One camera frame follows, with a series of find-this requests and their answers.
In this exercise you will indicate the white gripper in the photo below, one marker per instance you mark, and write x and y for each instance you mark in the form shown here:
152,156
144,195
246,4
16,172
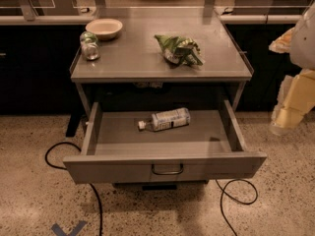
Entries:
303,43

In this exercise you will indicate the blue plastic bottle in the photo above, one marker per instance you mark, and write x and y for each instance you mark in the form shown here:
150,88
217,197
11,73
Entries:
166,120

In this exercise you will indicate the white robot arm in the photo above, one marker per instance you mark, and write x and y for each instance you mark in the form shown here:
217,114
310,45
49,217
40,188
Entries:
296,96

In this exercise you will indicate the grey metal counter cabinet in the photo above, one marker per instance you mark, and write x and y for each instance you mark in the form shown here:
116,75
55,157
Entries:
131,74

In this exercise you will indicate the green chip bag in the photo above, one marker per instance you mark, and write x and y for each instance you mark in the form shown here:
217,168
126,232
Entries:
180,50

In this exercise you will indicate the white ceramic bowl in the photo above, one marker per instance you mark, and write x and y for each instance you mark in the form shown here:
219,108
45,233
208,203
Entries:
105,29

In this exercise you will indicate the green soda can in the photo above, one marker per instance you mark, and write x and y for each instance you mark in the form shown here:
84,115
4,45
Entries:
89,46

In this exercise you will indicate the blue tape floor mark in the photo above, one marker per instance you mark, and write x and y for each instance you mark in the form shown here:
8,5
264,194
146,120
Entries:
74,231

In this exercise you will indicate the black drawer handle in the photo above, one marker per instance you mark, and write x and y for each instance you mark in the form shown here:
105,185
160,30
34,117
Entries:
179,170

